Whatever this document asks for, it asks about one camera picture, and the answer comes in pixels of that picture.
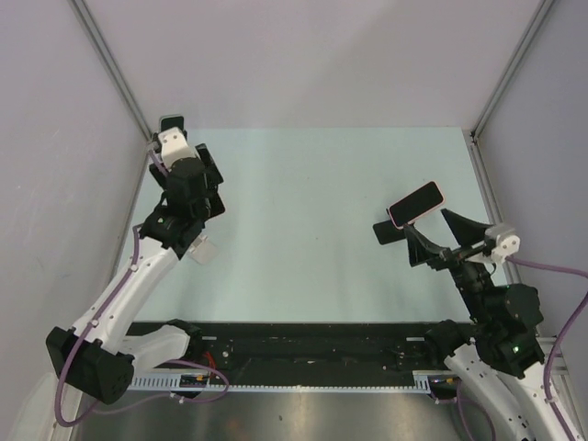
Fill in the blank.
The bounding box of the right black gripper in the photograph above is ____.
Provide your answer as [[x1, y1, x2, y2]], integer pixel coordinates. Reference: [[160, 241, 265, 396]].
[[401, 208, 492, 322]]

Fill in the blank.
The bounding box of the white phone stand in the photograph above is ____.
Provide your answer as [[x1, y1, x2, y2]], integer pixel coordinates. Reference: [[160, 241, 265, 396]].
[[187, 234, 218, 266]]

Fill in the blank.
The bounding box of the pink case phone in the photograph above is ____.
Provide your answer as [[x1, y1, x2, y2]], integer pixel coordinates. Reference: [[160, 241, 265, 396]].
[[388, 181, 445, 230]]

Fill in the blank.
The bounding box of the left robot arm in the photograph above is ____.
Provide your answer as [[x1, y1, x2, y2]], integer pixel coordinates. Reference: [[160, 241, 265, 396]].
[[46, 144, 225, 405]]

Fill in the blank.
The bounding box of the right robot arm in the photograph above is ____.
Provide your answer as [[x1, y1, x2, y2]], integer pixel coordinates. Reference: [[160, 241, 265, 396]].
[[402, 209, 583, 440]]

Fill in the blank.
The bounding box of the black square-base phone stand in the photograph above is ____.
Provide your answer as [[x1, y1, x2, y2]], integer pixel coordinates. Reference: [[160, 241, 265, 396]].
[[372, 207, 417, 245]]

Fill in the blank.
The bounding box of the grey case phone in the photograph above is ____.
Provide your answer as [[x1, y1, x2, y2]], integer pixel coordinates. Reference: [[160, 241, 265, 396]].
[[159, 115, 185, 132]]

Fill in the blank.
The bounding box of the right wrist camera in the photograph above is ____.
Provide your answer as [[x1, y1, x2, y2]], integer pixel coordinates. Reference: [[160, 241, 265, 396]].
[[484, 223, 521, 265]]

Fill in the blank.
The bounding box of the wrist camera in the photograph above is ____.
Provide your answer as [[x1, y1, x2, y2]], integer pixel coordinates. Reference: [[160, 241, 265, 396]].
[[157, 128, 195, 169], [484, 223, 521, 265]]

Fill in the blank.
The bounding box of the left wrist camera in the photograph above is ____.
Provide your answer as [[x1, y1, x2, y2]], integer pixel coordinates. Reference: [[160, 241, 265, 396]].
[[157, 128, 195, 169]]

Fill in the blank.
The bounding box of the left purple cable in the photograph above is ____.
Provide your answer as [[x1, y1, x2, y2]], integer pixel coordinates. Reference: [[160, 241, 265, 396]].
[[53, 141, 231, 431]]

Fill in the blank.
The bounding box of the purple cable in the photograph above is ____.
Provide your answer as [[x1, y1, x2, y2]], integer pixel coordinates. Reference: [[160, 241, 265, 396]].
[[53, 141, 231, 431], [452, 254, 588, 441]]

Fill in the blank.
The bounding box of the white cable duct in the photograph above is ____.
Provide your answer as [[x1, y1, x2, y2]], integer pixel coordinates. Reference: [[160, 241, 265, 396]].
[[128, 369, 456, 394]]

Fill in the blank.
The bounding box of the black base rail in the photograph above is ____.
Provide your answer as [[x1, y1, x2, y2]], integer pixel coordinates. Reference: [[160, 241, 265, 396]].
[[123, 321, 477, 387]]

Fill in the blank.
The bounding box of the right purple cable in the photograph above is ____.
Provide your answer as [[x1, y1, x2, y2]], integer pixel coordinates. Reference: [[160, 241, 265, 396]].
[[452, 254, 588, 441]]

